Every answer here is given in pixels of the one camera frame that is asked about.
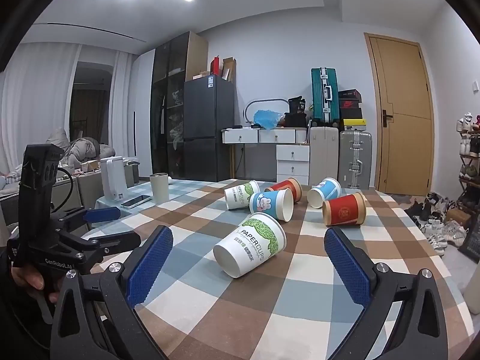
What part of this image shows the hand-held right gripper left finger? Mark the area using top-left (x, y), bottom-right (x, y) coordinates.
top-left (49, 226), bottom-right (175, 360)

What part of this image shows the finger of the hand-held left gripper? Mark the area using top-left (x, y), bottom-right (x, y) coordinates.
top-left (60, 230), bottom-right (142, 267)
top-left (54, 206), bottom-right (122, 233)

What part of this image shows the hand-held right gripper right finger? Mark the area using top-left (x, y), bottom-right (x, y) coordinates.
top-left (323, 227), bottom-right (472, 360)

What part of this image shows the green leaf paper cup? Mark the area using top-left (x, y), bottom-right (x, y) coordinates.
top-left (213, 212), bottom-right (287, 279)
top-left (224, 180), bottom-right (261, 211)

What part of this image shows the red paper cup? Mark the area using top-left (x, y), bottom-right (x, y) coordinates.
top-left (264, 177), bottom-right (303, 204)
top-left (322, 192), bottom-right (367, 227)

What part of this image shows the blue rabbit paper cup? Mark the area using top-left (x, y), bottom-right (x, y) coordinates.
top-left (249, 187), bottom-right (294, 223)
top-left (307, 177), bottom-right (343, 209)

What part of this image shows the person's left hand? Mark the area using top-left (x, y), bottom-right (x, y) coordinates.
top-left (10, 265), bottom-right (59, 305)

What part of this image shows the grey sofa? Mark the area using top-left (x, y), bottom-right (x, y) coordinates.
top-left (0, 163), bottom-right (140, 226)

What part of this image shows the smartphone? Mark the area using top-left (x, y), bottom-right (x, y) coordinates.
top-left (121, 194), bottom-right (152, 209)

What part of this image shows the white electric kettle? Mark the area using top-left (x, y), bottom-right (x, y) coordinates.
top-left (100, 156), bottom-right (128, 201)

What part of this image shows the checkered tablecloth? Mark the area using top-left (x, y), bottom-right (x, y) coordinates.
top-left (88, 178), bottom-right (471, 360)

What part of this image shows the beige tumbler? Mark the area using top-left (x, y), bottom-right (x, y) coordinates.
top-left (149, 173), bottom-right (170, 204)

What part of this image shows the grey jacket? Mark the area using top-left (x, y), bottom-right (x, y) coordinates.
top-left (62, 137), bottom-right (102, 169)

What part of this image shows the pile of shoes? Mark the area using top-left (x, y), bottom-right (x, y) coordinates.
top-left (405, 192), bottom-right (469, 257)

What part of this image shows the white sheer curtain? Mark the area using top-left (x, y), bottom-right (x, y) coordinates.
top-left (0, 43), bottom-right (81, 173)
top-left (112, 50), bottom-right (136, 158)

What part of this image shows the silver suitcase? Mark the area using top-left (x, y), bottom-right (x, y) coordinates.
top-left (338, 130), bottom-right (373, 190)

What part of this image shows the beige suitcase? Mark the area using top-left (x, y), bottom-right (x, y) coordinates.
top-left (308, 127), bottom-right (341, 188)

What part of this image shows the white desk with drawers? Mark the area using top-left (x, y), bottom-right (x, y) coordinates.
top-left (221, 127), bottom-right (312, 186)

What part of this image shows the dark grey refrigerator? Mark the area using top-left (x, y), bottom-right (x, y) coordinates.
top-left (183, 76), bottom-right (236, 181)

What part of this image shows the wooden door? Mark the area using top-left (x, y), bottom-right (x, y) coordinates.
top-left (364, 33), bottom-right (435, 197)

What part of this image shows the shoe rack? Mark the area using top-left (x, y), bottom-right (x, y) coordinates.
top-left (457, 112), bottom-right (480, 211)

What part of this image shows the dark glass cabinet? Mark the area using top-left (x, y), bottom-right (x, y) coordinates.
top-left (151, 32), bottom-right (209, 181)

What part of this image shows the black bag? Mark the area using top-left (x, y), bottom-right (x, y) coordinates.
top-left (287, 96), bottom-right (308, 127)

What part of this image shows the blue plastic bag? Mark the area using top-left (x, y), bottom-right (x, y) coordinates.
top-left (254, 109), bottom-right (284, 130)

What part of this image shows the teal suitcase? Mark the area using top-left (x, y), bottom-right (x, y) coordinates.
top-left (310, 67), bottom-right (340, 126)

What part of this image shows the cardboard box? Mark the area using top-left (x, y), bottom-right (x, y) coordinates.
top-left (222, 57), bottom-right (238, 82)

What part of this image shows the black cable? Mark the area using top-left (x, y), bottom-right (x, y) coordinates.
top-left (55, 167), bottom-right (74, 211)

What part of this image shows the oval metal frame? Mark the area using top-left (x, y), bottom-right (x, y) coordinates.
top-left (244, 98), bottom-right (289, 124)

